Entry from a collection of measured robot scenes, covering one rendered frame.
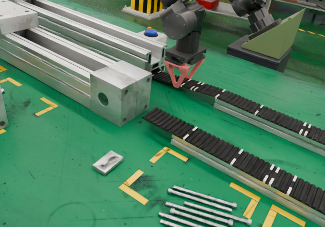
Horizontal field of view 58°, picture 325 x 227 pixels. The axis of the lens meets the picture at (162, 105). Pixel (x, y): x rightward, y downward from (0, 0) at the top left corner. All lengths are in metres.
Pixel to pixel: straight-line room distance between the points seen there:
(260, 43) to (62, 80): 0.72
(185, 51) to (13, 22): 0.46
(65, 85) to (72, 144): 0.18
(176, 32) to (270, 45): 0.56
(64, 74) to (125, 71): 0.15
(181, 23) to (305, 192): 0.39
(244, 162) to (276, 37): 0.66
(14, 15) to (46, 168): 0.47
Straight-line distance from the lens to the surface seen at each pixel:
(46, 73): 0.78
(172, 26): 0.64
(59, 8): 1.11
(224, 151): 0.56
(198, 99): 0.76
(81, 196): 0.51
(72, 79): 0.69
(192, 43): 0.72
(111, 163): 0.54
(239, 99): 0.73
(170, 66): 0.74
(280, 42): 1.13
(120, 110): 0.61
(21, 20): 0.90
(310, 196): 0.55
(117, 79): 0.61
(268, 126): 0.72
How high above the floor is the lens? 1.17
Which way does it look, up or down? 33 degrees down
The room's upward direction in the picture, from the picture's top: 7 degrees clockwise
